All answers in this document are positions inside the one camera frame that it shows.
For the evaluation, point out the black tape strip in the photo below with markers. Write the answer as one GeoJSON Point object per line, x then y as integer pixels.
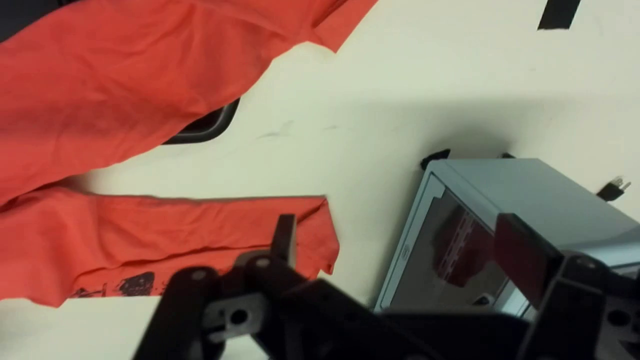
{"type": "Point", "coordinates": [558, 13]}

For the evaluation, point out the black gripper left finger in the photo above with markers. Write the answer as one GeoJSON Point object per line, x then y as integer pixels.
{"type": "Point", "coordinates": [200, 313]}

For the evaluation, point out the light blue toaster oven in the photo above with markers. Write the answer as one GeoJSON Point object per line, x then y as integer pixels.
{"type": "Point", "coordinates": [533, 200]}

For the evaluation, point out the orange printed cloth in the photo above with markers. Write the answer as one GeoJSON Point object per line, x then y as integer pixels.
{"type": "Point", "coordinates": [133, 86]}

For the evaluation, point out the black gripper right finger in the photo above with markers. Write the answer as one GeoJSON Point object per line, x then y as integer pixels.
{"type": "Point", "coordinates": [533, 260]}

